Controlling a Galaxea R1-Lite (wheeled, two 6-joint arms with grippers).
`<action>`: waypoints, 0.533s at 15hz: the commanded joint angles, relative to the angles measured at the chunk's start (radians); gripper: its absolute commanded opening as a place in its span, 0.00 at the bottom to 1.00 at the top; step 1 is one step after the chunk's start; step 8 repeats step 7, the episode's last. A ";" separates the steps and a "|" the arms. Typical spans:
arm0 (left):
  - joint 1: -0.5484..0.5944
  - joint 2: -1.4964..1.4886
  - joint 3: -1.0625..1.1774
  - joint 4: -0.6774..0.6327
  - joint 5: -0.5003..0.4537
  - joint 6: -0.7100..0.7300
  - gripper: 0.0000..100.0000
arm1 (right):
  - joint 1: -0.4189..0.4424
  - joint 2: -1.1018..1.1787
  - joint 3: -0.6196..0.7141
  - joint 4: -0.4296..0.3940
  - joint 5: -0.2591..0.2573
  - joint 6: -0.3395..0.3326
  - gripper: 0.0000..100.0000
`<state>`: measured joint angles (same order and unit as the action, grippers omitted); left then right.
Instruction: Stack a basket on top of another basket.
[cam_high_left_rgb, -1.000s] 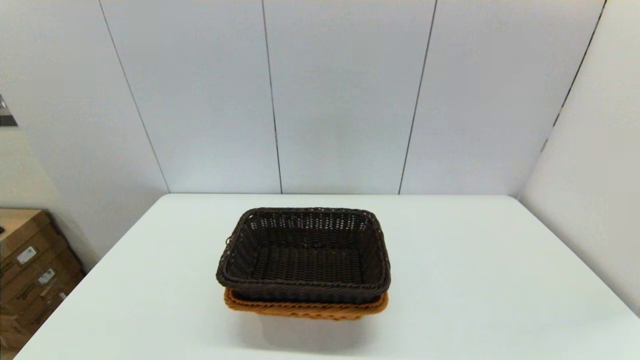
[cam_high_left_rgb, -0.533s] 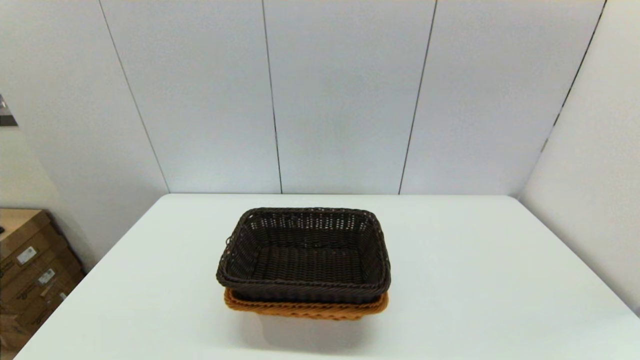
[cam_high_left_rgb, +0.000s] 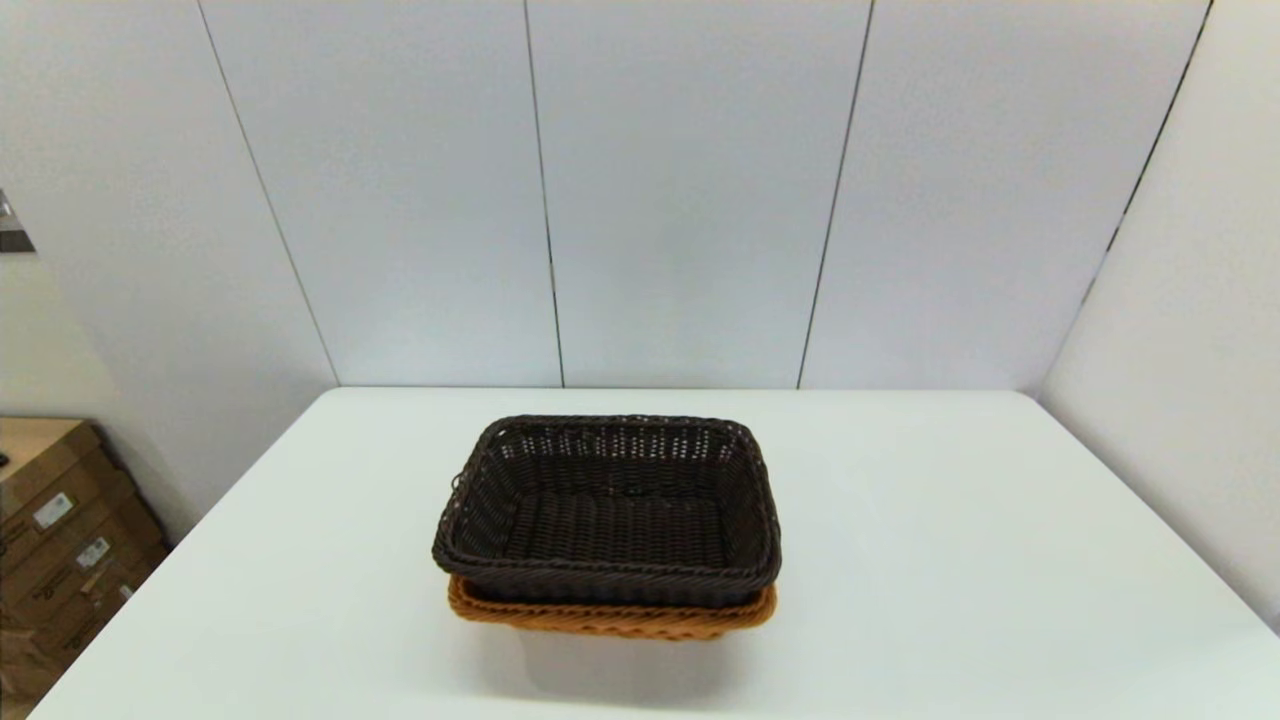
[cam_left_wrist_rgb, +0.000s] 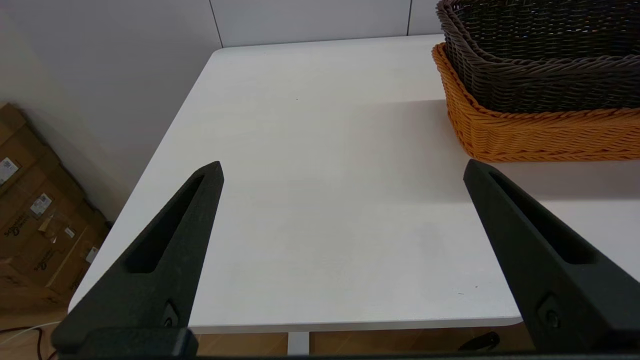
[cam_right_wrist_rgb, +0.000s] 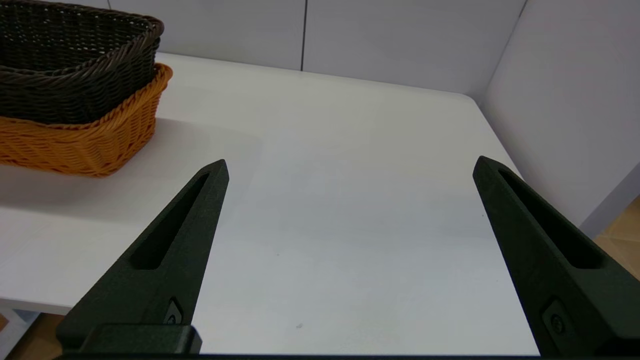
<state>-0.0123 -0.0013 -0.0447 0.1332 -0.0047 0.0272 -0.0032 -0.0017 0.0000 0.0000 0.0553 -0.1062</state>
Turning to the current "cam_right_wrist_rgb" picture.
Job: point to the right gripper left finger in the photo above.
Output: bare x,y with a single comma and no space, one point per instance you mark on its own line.
155,285

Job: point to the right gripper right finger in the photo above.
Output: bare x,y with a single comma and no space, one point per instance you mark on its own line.
555,280

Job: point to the orange wicker basket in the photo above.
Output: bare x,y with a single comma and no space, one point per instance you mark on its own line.
75,150

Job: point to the dark brown wicker basket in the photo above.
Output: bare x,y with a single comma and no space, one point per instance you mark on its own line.
75,95

